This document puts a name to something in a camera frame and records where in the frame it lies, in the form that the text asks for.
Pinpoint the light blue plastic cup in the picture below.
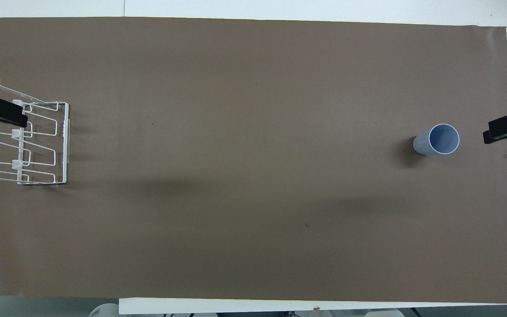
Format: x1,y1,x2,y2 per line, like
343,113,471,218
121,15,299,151
413,123,460,156

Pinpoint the white wire cup holder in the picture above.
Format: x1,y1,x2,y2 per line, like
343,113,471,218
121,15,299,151
0,77,70,187

